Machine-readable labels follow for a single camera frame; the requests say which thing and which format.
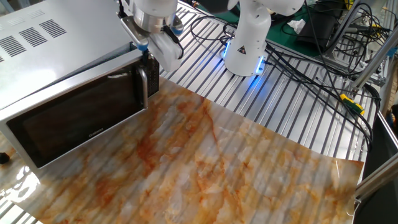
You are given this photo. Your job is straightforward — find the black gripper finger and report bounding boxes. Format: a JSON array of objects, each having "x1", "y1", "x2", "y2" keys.
[{"x1": 141, "y1": 49, "x2": 151, "y2": 68}]

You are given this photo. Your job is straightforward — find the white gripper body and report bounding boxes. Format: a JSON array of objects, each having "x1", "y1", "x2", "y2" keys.
[{"x1": 147, "y1": 30, "x2": 185, "y2": 73}]

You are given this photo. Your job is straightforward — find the green mat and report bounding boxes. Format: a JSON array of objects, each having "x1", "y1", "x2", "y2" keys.
[{"x1": 266, "y1": 6, "x2": 324, "y2": 58}]

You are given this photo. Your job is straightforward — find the orange marble pattern mat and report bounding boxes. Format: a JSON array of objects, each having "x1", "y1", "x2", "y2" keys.
[{"x1": 0, "y1": 76, "x2": 364, "y2": 224}]

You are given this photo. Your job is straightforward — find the crumpled white paper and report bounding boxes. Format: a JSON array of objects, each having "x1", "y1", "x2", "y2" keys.
[{"x1": 286, "y1": 18, "x2": 307, "y2": 35}]

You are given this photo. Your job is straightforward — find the black box device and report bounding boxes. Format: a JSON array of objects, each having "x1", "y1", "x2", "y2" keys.
[{"x1": 295, "y1": 11, "x2": 346, "y2": 52}]

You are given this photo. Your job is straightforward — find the grey metal tube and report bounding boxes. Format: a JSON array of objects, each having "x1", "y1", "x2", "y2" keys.
[{"x1": 325, "y1": 0, "x2": 365, "y2": 54}]

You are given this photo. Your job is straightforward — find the aluminium profile bar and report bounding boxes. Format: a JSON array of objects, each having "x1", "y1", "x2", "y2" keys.
[{"x1": 355, "y1": 161, "x2": 398, "y2": 200}]

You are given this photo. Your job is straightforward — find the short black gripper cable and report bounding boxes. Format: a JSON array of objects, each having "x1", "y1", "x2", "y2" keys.
[{"x1": 162, "y1": 26, "x2": 185, "y2": 60}]

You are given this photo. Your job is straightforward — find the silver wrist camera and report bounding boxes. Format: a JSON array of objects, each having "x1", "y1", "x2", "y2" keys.
[{"x1": 119, "y1": 16, "x2": 150, "y2": 52}]

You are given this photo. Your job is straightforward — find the thin black cable loop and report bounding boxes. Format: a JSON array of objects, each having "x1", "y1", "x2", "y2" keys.
[{"x1": 189, "y1": 14, "x2": 239, "y2": 44}]

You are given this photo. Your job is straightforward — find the thick black cable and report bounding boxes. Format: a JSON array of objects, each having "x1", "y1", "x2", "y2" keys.
[{"x1": 265, "y1": 42, "x2": 374, "y2": 151}]

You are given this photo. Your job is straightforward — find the yellow green handled screwdriver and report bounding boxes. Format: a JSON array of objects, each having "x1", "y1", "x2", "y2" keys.
[{"x1": 315, "y1": 77, "x2": 366, "y2": 116}]

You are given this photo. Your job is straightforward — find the aluminium frame post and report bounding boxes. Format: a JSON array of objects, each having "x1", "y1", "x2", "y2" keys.
[{"x1": 350, "y1": 30, "x2": 398, "y2": 91}]

